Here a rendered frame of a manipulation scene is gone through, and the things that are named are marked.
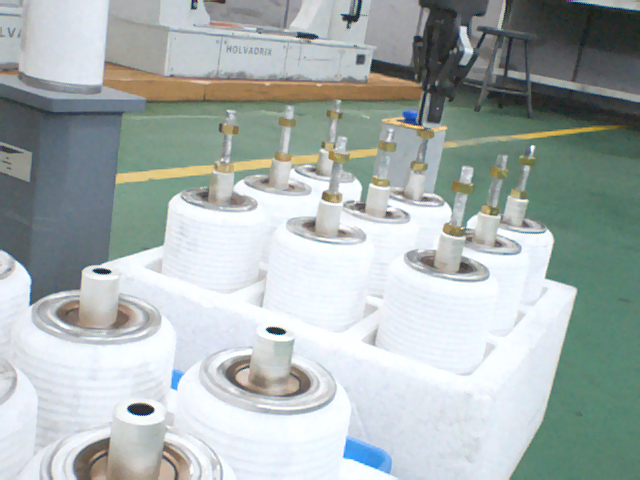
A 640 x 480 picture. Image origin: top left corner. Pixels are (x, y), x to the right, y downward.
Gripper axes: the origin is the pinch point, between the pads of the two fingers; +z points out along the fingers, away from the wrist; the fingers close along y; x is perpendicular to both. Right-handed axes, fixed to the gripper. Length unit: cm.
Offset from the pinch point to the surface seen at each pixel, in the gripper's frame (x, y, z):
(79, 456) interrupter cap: 39, -55, 10
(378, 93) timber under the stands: -124, 326, 32
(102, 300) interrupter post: 38, -41, 9
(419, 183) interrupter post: 0.1, -1.0, 8.4
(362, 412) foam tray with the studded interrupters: 14.6, -29.3, 22.4
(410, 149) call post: -5.0, 14.2, 7.1
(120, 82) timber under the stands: 16, 215, 29
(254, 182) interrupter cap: 19.4, -0.8, 10.2
